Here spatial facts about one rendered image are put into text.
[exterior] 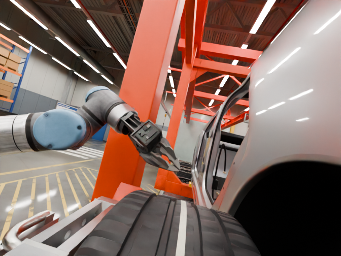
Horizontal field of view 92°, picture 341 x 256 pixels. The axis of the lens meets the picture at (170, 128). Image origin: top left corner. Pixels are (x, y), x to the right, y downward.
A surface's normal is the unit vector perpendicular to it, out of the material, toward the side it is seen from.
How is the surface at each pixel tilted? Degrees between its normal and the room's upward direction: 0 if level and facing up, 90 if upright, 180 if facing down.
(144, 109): 90
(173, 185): 90
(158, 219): 8
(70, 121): 88
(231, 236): 7
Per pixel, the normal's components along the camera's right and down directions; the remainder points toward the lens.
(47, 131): 0.39, -0.01
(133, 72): -0.09, -0.11
